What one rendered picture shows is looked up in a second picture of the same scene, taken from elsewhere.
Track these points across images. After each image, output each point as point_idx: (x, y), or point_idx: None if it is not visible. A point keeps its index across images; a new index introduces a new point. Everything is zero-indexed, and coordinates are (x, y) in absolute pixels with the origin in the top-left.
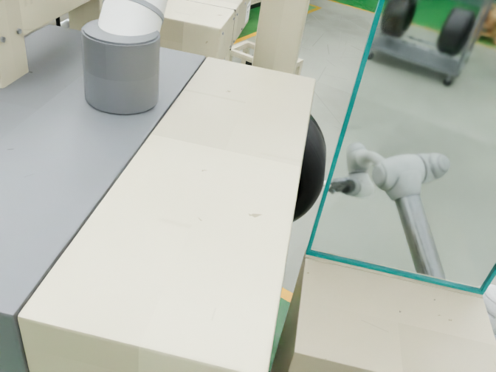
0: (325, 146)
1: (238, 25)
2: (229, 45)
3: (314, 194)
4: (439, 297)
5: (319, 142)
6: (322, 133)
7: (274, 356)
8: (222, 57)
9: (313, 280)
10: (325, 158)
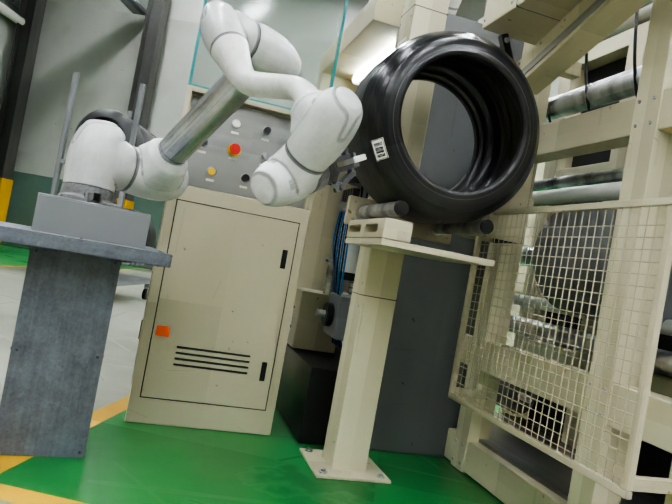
0: (375, 72)
1: None
2: (509, 1)
3: None
4: None
5: (379, 62)
6: (387, 56)
7: (301, 262)
8: (492, 15)
9: None
10: (365, 85)
